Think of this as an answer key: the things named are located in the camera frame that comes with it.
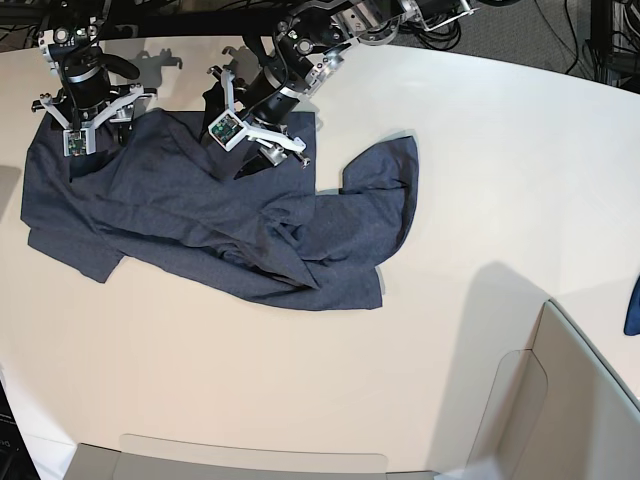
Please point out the black device lower left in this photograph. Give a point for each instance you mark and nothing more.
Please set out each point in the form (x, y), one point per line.
(16, 462)

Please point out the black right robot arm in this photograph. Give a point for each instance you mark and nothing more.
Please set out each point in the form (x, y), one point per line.
(69, 42)

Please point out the dark blue t-shirt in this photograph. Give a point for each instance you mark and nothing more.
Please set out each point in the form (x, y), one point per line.
(269, 238)

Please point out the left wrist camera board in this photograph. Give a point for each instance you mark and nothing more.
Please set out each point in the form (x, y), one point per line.
(227, 130)

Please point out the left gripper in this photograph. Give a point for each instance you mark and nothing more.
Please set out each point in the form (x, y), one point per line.
(263, 105)

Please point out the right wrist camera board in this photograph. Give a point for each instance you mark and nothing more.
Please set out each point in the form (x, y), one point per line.
(79, 143)

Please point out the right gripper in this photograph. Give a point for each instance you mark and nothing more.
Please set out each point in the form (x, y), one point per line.
(106, 104)

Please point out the blue cloth at right edge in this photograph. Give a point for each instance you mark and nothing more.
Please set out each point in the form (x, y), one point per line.
(632, 318)

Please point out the grey cardboard box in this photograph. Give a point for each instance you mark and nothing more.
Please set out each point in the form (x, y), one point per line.
(556, 410)

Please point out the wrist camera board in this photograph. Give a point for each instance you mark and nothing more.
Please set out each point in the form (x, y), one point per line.
(79, 143)
(227, 130)

